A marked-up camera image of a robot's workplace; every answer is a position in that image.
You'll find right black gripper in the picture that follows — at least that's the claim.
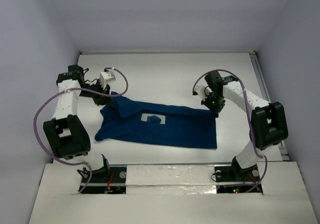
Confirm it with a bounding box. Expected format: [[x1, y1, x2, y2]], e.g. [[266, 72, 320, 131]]
[[201, 91, 226, 116]]

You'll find blue mickey mouse t-shirt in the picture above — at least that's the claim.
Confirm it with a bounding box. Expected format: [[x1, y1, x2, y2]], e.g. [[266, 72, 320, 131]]
[[94, 96, 218, 149]]

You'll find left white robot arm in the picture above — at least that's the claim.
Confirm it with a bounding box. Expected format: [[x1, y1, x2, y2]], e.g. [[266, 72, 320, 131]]
[[43, 69, 116, 166]]

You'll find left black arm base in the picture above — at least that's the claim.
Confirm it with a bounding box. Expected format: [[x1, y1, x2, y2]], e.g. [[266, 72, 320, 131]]
[[77, 165, 127, 195]]

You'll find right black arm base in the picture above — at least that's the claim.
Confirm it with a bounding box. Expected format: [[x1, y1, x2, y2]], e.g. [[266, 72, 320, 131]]
[[210, 165, 263, 194]]

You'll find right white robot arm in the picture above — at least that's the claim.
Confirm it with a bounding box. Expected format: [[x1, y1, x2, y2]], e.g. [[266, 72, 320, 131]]
[[193, 70, 289, 180]]

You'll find silver foil tape strip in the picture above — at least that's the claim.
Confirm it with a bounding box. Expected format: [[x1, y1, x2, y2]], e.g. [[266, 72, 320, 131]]
[[125, 164, 217, 195]]

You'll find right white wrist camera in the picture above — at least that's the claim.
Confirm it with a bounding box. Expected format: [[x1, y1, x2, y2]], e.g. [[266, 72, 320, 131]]
[[192, 85, 208, 101]]

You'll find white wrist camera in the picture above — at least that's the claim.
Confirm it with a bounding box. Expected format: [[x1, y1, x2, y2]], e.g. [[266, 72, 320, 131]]
[[99, 70, 116, 89], [192, 85, 208, 101]]

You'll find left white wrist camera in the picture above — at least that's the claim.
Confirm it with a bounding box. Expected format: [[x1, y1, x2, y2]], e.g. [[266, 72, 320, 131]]
[[99, 70, 116, 89]]

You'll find aluminium rail at table edge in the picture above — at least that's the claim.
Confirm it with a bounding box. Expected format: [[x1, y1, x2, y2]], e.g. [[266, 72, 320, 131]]
[[245, 53, 289, 164]]

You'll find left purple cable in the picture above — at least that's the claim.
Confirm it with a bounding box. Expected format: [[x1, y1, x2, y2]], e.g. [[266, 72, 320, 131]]
[[33, 66, 131, 192]]

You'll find purple cable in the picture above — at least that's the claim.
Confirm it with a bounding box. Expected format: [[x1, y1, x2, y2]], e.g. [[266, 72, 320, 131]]
[[33, 66, 131, 192], [192, 69, 268, 194]]

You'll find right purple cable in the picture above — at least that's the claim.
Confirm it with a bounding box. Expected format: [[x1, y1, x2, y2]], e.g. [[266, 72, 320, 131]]
[[192, 69, 268, 194]]

